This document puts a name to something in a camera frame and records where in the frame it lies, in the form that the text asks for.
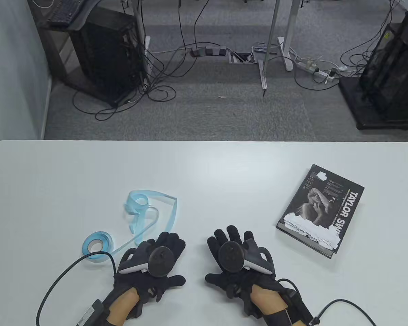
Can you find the black mesh case on base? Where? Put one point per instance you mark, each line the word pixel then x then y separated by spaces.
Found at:
pixel 391 78

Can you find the grey wooden cabinet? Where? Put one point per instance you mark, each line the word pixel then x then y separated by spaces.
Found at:
pixel 56 57

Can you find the grey controller on glove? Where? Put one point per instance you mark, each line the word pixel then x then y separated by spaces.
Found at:
pixel 231 256
pixel 159 261

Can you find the blue tape roll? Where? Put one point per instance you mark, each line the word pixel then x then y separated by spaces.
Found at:
pixel 105 240

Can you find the person's right thumb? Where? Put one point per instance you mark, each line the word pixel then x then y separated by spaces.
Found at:
pixel 215 278

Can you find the person's right hand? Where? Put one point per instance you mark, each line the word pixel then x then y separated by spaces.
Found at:
pixel 239 282

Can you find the metal floor socket box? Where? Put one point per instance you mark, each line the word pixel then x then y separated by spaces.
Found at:
pixel 239 57

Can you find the person's right forearm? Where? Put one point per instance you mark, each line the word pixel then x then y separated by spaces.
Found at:
pixel 268 301

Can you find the white power strip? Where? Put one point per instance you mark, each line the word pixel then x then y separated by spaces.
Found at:
pixel 318 70

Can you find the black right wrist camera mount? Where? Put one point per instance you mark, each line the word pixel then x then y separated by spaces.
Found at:
pixel 294 305

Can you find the black and white book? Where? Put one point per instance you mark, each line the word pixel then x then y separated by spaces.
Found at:
pixel 321 210

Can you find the person's left hand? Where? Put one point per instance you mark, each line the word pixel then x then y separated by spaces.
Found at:
pixel 146 283

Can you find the silver metal stand leg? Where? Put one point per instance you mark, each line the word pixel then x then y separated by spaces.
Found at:
pixel 270 40

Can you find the black keyboard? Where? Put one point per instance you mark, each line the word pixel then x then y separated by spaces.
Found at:
pixel 65 12

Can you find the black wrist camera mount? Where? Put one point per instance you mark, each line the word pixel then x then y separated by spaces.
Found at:
pixel 294 305
pixel 90 312

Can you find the white desk leg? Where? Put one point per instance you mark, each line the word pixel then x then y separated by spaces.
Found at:
pixel 287 37

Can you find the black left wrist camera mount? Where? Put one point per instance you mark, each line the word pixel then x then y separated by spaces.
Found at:
pixel 90 312

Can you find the black power strip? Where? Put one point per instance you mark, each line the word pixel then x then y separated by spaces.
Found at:
pixel 209 52

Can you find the person's right middle finger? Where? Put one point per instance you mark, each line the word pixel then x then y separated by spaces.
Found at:
pixel 221 235

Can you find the person's left thumb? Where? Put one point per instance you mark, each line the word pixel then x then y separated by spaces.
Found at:
pixel 172 282

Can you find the loose blue tape strip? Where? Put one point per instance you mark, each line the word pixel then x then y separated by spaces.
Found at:
pixel 139 200

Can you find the grey controller on left glove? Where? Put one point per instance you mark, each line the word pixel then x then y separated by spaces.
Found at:
pixel 159 261

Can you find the person's right little finger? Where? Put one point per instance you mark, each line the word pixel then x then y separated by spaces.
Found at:
pixel 248 237

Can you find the black computer tower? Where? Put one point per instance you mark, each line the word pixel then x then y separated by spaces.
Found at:
pixel 105 54

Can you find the person's left forearm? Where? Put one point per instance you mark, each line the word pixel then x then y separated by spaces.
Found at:
pixel 122 305

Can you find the grey controller on right glove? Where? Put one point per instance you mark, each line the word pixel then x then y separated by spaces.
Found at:
pixel 231 256

